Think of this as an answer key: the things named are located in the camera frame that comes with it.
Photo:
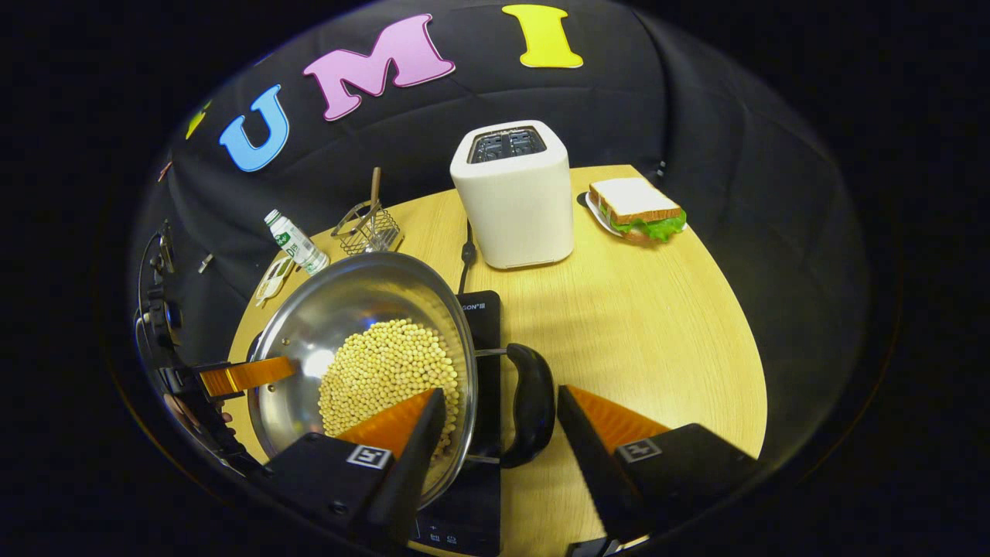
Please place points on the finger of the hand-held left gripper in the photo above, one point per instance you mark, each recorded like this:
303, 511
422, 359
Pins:
244, 375

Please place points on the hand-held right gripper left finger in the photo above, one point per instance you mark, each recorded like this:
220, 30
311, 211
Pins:
410, 464

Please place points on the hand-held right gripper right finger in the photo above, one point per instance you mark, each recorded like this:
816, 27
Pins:
599, 472

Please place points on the pile of yellow soybeans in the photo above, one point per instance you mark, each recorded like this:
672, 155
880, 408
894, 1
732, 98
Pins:
387, 371

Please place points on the stainless steel pot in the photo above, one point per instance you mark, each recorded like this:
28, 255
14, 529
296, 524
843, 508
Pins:
363, 294

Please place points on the black induction cooktop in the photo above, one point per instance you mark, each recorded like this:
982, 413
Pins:
483, 325

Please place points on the silver metal clip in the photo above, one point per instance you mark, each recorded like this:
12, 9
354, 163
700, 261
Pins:
206, 263

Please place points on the white divided dish of beans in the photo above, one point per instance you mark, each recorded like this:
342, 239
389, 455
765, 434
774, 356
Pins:
274, 282

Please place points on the white drink bottle green label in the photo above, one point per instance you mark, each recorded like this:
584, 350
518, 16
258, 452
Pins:
298, 246

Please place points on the copper metal clip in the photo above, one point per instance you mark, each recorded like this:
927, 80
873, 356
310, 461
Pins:
165, 172

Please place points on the wooden stick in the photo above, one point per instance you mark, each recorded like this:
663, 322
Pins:
375, 189

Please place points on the sandwich with lettuce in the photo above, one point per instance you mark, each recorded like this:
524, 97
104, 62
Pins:
634, 199

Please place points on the white toaster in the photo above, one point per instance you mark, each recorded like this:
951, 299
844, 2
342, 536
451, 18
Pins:
514, 209

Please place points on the black backdrop cloth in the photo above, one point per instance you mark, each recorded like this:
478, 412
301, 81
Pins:
696, 116

